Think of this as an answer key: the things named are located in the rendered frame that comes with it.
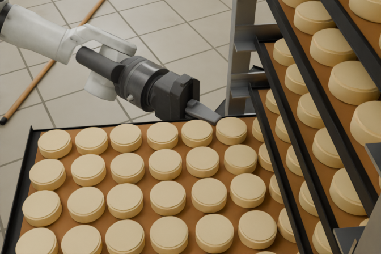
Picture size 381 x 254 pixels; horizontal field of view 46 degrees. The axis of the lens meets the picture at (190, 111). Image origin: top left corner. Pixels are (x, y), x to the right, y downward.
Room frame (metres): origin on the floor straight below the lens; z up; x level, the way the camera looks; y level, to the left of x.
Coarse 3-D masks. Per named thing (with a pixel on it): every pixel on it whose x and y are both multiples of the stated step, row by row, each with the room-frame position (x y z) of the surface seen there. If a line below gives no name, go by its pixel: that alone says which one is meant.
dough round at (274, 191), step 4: (272, 176) 0.42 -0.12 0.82; (272, 180) 0.41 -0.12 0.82; (276, 180) 0.41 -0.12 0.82; (272, 184) 0.40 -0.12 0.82; (276, 184) 0.40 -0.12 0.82; (272, 188) 0.40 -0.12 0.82; (276, 188) 0.40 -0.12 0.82; (272, 192) 0.40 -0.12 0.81; (276, 192) 0.39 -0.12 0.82; (280, 192) 0.39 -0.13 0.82; (272, 196) 0.40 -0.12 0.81; (276, 196) 0.39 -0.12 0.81; (280, 196) 0.39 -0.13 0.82; (276, 200) 0.39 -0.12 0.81; (280, 200) 0.39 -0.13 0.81
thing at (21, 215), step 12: (168, 120) 0.56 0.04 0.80; (180, 120) 0.56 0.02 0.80; (36, 132) 0.53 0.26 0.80; (36, 144) 0.50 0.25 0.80; (24, 156) 0.47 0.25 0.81; (24, 168) 0.45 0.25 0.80; (24, 180) 0.43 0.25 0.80; (24, 192) 0.41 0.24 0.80; (12, 204) 0.38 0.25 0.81; (12, 216) 0.36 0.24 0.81; (12, 228) 0.35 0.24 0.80; (12, 240) 0.33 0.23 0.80; (12, 252) 0.31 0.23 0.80
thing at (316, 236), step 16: (272, 96) 0.53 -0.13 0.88; (272, 112) 0.51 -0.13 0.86; (272, 128) 0.48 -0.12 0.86; (288, 144) 0.45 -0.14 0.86; (288, 160) 0.40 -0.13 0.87; (288, 176) 0.39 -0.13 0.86; (304, 192) 0.34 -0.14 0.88; (304, 208) 0.33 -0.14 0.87; (304, 224) 0.31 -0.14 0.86; (320, 224) 0.30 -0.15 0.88; (320, 240) 0.28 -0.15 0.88
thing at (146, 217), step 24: (72, 144) 0.50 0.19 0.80; (144, 144) 0.50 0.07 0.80; (216, 144) 0.50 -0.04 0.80; (240, 144) 0.50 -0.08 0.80; (264, 168) 0.45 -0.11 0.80; (72, 192) 0.41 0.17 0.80; (144, 192) 0.41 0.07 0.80; (144, 216) 0.36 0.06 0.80; (192, 216) 0.36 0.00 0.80; (240, 216) 0.37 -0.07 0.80; (192, 240) 0.33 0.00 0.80; (240, 240) 0.33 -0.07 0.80; (288, 240) 0.33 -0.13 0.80
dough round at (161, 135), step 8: (152, 128) 0.52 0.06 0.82; (160, 128) 0.52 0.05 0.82; (168, 128) 0.52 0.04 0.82; (176, 128) 0.52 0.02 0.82; (152, 136) 0.50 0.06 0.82; (160, 136) 0.50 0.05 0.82; (168, 136) 0.50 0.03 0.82; (176, 136) 0.50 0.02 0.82; (152, 144) 0.49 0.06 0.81; (160, 144) 0.49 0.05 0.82; (168, 144) 0.49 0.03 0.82
